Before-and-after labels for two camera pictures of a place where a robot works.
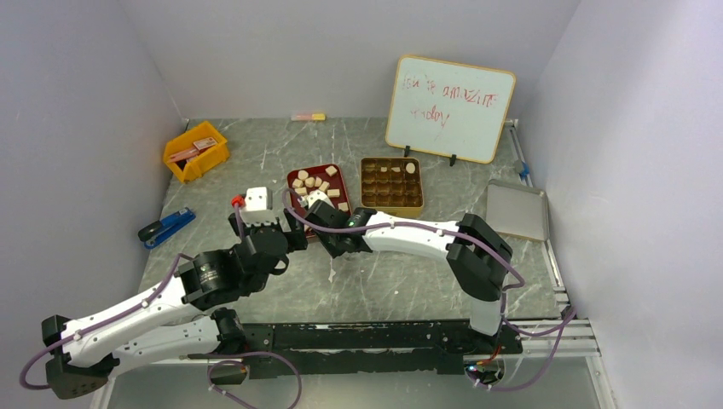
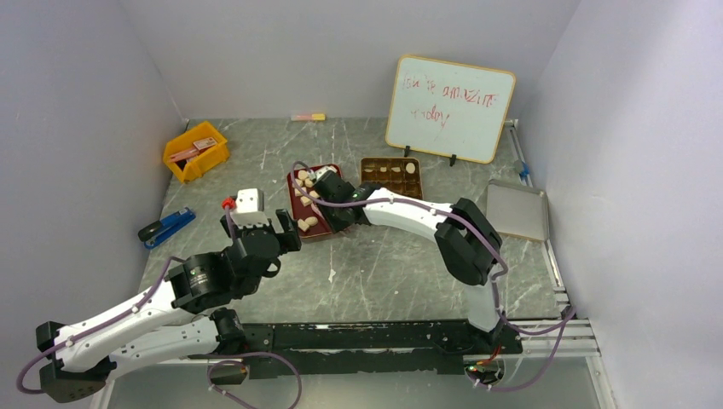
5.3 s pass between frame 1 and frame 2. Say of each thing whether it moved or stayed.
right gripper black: moved
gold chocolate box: stayed
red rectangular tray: stayed
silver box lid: stayed
